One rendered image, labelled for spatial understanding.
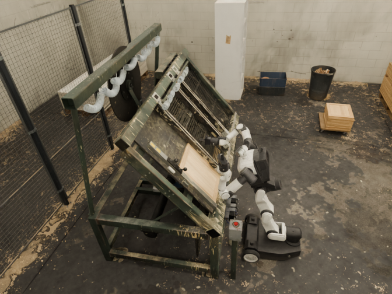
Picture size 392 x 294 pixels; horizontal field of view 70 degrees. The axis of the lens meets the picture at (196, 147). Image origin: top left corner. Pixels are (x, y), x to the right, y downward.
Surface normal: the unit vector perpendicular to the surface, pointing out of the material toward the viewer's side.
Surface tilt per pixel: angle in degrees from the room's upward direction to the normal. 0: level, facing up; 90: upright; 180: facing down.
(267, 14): 90
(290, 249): 0
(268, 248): 0
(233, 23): 90
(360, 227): 0
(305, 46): 90
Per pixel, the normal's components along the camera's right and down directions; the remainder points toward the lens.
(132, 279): -0.05, -0.80
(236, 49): -0.26, 0.59
